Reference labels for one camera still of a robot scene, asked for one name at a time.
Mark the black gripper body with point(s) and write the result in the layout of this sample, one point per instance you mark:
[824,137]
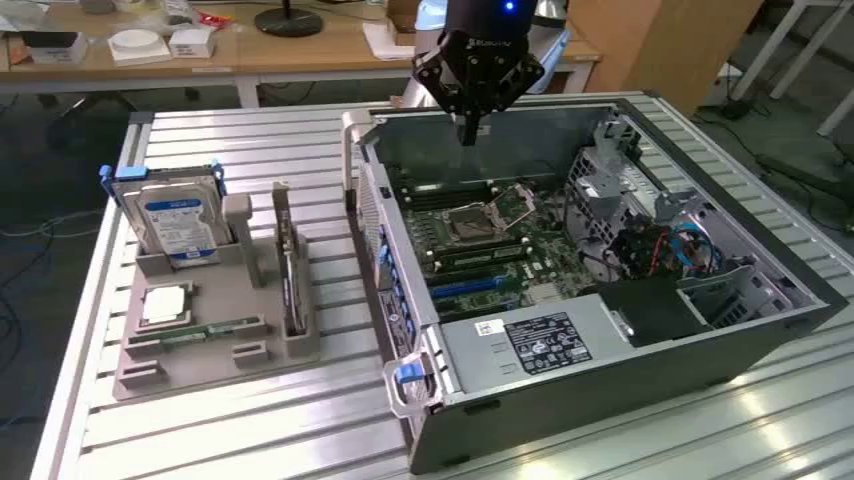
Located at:
[490,30]

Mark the black graphics card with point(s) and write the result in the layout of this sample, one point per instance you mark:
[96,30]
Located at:
[291,280]

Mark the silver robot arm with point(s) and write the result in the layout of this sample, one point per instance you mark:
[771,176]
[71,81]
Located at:
[419,92]

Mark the white papers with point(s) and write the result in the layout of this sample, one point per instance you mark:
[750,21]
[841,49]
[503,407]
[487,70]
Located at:
[387,42]

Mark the cardboard box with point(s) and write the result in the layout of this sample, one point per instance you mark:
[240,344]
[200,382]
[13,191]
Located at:
[400,15]

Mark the wooden desk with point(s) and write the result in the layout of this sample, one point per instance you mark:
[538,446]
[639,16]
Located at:
[300,55]

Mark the wooden cabinet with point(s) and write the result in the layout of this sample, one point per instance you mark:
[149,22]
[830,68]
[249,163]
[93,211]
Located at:
[667,50]

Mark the black round lamp base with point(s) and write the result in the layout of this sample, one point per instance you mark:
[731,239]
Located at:
[288,22]

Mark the RAM slot white clips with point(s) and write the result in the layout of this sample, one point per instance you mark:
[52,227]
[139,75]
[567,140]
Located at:
[446,185]
[448,196]

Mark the metal socket cover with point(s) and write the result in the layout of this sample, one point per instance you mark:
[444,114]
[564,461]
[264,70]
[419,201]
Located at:
[516,205]

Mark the tall metal disk bay cage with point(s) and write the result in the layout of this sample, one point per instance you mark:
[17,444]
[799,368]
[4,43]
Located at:
[600,210]

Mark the CPU socket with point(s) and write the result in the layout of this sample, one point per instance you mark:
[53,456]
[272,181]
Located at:
[470,222]

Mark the black power adapter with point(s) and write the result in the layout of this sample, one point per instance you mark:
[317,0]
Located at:
[735,110]

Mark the red white packet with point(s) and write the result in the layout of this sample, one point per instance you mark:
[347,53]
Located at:
[215,20]

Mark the white labelled box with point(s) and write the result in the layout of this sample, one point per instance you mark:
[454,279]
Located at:
[193,47]

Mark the green RAM stick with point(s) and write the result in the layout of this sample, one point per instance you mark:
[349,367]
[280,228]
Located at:
[480,255]
[200,332]

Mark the green motherboard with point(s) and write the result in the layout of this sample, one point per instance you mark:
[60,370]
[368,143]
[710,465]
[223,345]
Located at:
[547,260]

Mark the blue expansion slot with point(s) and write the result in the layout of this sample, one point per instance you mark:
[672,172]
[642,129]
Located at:
[467,289]

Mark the silver chipset heatsink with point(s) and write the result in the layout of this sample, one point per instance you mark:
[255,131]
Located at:
[548,295]

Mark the white cup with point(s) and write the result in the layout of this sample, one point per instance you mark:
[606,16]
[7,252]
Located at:
[128,4]

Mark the black floor stand base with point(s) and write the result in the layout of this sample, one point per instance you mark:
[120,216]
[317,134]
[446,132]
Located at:
[814,175]

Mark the grey cup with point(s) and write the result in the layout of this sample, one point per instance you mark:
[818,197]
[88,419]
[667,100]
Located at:
[99,6]

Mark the black plastic shroud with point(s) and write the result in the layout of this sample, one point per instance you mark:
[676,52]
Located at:
[647,310]

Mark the white box with dark top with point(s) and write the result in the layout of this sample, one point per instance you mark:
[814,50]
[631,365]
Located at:
[60,52]

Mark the low metal disk bay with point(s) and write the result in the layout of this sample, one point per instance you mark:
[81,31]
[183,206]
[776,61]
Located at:
[734,295]

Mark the grey parts rack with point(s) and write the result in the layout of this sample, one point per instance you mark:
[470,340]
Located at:
[213,295]

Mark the grey power supply unit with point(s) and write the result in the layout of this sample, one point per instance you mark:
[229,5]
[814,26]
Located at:
[467,360]

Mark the silver CPU chip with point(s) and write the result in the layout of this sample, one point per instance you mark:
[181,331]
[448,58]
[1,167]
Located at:
[163,304]

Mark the blue case latch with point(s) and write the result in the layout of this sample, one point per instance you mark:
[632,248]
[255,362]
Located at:
[408,376]

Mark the white table frame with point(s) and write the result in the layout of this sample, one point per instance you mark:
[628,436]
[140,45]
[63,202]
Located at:
[766,50]

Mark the hard disk with blue bracket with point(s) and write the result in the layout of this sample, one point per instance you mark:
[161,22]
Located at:
[176,225]

